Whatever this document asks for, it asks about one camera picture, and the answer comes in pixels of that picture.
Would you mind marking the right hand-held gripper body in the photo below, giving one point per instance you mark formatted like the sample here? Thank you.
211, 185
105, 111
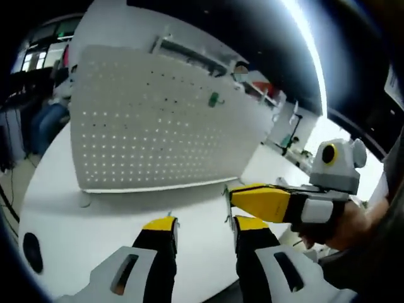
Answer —
337, 170

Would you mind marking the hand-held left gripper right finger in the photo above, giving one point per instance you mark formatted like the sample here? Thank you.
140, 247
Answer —
259, 268

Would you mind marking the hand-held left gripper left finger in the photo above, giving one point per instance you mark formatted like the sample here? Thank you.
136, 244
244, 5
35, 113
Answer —
148, 268

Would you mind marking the white perforated mounting plate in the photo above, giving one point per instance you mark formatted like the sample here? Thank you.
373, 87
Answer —
142, 126

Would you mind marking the person's right hand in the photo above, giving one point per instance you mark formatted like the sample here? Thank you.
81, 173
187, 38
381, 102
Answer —
353, 227

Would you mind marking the black kick scooter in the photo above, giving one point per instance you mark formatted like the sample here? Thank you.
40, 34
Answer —
288, 140

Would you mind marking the white rectangular panel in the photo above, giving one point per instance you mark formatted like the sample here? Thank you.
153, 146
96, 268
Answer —
394, 83

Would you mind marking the person's dark grey shirt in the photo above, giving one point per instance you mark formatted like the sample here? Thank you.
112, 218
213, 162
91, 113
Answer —
378, 268

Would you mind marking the black oval table grommet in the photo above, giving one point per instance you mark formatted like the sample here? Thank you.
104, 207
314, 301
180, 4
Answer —
33, 252

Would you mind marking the ceiling light strip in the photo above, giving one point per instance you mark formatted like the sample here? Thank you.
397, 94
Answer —
312, 53

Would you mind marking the white metal shelf rack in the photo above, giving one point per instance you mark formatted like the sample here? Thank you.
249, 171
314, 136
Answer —
195, 53

